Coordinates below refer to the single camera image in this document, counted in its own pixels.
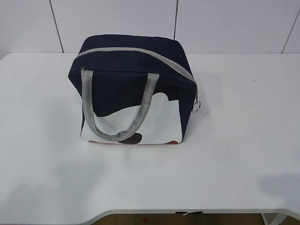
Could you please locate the navy blue lunch bag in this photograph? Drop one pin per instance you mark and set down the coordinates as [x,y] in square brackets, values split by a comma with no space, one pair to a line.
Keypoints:
[134,90]

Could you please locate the black tape on table edge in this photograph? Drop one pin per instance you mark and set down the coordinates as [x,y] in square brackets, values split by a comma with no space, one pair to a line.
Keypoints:
[184,213]

